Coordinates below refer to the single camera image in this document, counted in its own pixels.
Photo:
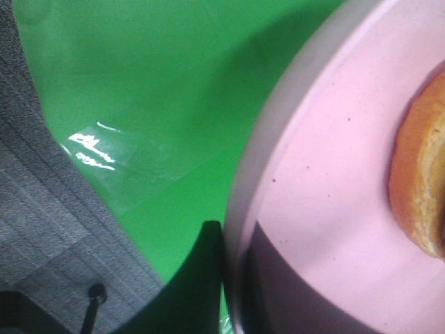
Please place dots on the burger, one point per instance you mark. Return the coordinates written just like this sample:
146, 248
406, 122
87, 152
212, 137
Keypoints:
416, 180

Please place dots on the pink plate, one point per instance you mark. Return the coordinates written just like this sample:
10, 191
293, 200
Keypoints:
315, 171

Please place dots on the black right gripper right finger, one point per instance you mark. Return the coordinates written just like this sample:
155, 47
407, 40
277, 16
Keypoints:
277, 300

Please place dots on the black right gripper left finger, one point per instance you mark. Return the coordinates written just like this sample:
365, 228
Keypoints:
190, 302

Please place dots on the clear tape patch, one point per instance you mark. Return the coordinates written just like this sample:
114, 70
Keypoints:
124, 168

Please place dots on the black stand base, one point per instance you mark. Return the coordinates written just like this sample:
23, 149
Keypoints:
19, 314

